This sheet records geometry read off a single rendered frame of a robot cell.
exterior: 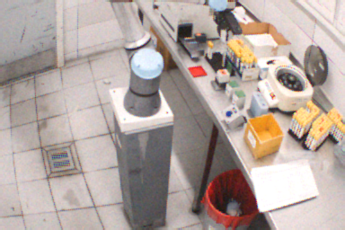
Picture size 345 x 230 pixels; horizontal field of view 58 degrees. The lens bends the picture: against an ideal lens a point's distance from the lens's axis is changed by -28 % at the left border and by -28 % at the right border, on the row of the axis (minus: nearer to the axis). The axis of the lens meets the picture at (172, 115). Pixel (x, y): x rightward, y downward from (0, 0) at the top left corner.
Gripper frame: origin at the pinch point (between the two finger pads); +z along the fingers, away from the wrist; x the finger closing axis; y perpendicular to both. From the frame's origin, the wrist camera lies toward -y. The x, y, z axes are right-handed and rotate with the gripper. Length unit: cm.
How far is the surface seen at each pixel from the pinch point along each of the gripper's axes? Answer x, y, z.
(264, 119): -5.9, -32.2, 16.9
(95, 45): 35, 168, 102
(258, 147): 3.2, -44.5, 17.8
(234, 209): -9, -31, 90
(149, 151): 37, -17, 37
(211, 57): -2.6, 17.3, 21.0
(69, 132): 71, 75, 112
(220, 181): 0, -18, 72
